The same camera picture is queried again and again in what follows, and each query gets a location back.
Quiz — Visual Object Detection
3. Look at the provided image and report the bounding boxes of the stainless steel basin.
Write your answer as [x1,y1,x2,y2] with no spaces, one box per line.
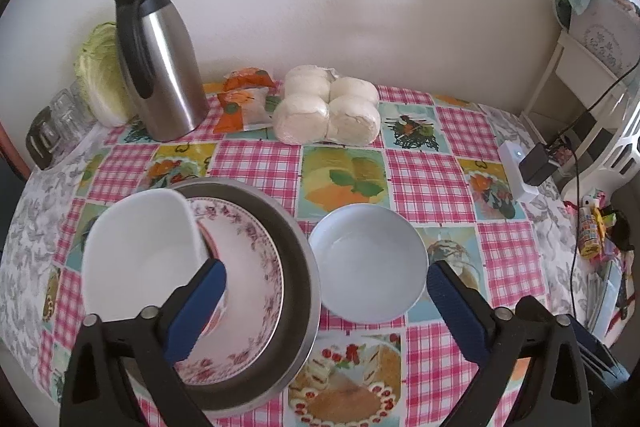
[150,178,322,419]

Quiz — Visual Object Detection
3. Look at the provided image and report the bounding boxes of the pink checked picture tablecloth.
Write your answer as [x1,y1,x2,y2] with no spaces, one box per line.
[37,82,596,427]

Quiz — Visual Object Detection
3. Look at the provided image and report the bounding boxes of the black power adapter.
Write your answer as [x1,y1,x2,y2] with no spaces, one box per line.
[519,143,560,186]

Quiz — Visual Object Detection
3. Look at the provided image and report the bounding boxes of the napa cabbage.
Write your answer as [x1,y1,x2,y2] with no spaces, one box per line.
[75,22,136,128]

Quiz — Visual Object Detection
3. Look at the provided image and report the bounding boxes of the colourful snack packets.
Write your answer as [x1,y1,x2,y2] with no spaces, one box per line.
[577,192,632,258]

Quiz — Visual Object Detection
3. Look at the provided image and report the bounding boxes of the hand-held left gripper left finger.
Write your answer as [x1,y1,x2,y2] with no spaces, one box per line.
[59,258,228,427]

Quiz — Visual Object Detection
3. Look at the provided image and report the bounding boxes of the clear drinking glass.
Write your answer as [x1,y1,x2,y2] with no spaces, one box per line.
[50,91,83,142]
[70,82,98,128]

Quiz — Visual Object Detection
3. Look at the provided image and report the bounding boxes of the bag of steamed buns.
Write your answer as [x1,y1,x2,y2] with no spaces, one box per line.
[272,65,382,145]

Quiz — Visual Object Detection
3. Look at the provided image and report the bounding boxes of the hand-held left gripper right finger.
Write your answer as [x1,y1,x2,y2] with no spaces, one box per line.
[426,259,591,427]

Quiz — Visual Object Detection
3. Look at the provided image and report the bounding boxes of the white power strip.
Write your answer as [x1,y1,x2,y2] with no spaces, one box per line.
[497,141,540,202]

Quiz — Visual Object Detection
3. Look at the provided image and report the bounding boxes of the white shelf rack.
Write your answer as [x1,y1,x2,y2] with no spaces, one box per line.
[520,29,640,142]

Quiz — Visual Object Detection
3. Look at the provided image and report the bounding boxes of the white plastic chair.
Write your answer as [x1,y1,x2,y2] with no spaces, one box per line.
[560,92,640,208]

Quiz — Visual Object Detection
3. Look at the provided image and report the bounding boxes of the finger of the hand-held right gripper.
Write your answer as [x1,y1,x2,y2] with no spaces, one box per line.
[570,319,631,390]

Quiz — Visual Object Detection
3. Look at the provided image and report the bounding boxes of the stainless steel thermos jug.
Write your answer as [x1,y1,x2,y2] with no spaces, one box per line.
[111,0,211,142]

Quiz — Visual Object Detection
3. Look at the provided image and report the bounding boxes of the plain white square bowl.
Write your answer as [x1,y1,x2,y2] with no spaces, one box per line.
[81,189,208,323]

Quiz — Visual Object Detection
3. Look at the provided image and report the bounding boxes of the floral printed board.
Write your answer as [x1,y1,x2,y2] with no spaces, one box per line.
[567,0,640,78]

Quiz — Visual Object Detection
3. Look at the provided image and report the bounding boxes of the pink board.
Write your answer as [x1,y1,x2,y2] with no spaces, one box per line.
[0,122,28,180]

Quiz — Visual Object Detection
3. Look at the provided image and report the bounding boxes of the orange snack packet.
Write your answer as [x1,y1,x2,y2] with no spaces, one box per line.
[216,68,281,132]

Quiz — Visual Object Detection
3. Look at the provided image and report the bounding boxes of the round floral rimmed plate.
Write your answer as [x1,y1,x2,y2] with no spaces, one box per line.
[170,199,285,385]

